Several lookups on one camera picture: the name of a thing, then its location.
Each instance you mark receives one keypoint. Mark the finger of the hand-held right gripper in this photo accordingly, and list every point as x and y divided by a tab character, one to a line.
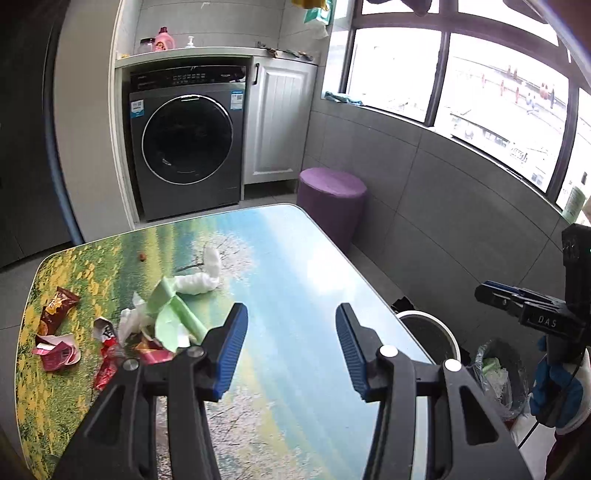
505	286
496	299

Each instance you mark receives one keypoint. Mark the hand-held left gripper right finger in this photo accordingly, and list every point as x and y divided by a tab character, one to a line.
352	353

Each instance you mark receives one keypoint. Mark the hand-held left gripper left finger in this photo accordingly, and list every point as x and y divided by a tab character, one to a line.
231	353

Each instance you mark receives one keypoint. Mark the light green wrapper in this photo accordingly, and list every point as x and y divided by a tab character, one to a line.
173	318

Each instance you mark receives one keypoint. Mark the grey bin with white rim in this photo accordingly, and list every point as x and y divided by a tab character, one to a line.
431	334

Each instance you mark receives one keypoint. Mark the shiny red wrapper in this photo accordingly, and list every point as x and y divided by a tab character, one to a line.
154	354

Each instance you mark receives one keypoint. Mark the twisted white tissue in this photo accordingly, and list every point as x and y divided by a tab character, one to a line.
201	279

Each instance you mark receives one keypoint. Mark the red and white wrapper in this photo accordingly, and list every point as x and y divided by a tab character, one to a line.
105	360

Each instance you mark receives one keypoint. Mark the pink and white wrapper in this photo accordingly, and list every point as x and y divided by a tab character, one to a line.
57	353

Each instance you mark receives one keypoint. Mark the brown snack wrapper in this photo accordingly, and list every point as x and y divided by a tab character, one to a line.
53	311

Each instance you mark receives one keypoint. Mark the person's right hand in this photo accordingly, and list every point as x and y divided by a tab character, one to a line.
556	392

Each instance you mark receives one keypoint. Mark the black plastic bag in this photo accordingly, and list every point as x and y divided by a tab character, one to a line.
402	305

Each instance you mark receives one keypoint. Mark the black bin with clear bag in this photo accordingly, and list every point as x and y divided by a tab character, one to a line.
501	374

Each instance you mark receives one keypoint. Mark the pale green bottle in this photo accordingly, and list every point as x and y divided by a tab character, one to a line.
574	203

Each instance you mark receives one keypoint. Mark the purple round stool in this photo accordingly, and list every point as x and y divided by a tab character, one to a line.
330	203

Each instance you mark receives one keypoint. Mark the row of clothes pegs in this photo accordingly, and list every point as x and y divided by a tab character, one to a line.
521	90

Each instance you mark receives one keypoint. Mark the grey washing machine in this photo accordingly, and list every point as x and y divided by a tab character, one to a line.
184	143

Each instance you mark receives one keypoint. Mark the black framed window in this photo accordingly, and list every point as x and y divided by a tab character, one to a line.
441	69

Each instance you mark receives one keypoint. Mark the white cabinet door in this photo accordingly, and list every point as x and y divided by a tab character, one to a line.
281	120

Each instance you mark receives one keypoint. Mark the teal cloth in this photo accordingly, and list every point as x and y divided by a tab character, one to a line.
341	98

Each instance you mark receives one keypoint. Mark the dark hanging cloth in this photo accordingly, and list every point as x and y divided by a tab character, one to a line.
422	5

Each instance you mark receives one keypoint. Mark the dark grey refrigerator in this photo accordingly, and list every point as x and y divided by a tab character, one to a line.
27	138

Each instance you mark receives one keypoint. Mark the white laundry countertop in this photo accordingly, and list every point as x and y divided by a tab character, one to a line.
184	56

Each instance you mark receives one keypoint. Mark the dark small items pile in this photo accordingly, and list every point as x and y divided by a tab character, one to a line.
288	53

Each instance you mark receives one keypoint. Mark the white pump bottle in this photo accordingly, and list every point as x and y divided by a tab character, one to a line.
190	42

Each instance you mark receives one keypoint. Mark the pink detergent bottle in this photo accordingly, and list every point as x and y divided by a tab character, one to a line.
164	40

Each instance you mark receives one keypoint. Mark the green hanging packet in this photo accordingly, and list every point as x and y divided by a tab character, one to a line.
316	19

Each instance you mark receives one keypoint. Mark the yellow hanging cloth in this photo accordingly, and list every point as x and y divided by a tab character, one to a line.
309	3

